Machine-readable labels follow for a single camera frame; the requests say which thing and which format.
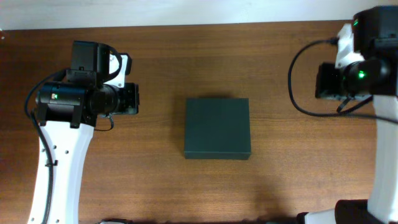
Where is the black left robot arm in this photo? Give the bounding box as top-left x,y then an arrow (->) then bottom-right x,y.
25,40 -> 139,223

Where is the black box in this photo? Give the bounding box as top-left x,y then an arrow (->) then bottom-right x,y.
184,98 -> 251,160

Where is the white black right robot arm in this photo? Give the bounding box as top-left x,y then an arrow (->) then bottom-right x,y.
297,5 -> 397,224

